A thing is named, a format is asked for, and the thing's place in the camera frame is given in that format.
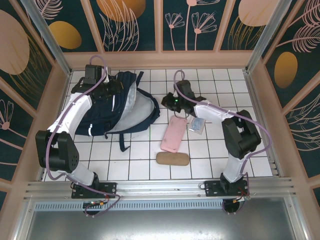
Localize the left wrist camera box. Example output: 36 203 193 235
83 64 104 85

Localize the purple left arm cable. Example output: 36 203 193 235
46 55 122 217

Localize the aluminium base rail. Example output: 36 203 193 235
23 177 300 201

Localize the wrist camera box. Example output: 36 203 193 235
176 79 194 97
83 64 104 85

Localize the brown glasses case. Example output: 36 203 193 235
156 151 190 167

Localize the pink pencil case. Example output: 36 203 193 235
160 115 188 153

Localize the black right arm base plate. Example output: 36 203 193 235
203 179 251 198

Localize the slotted metal cable duct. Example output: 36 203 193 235
33 201 226 211

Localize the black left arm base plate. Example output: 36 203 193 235
71 181 118 200

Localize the clear plastic pouch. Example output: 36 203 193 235
187 117 206 135

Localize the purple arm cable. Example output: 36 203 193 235
173 69 273 216
46 55 122 217

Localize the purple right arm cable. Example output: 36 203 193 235
173 69 273 216

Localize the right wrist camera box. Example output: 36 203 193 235
176 79 194 97

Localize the navy blue backpack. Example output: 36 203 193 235
74 71 161 153

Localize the aluminium corner post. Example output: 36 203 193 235
244 0 292 73
21 0 73 76

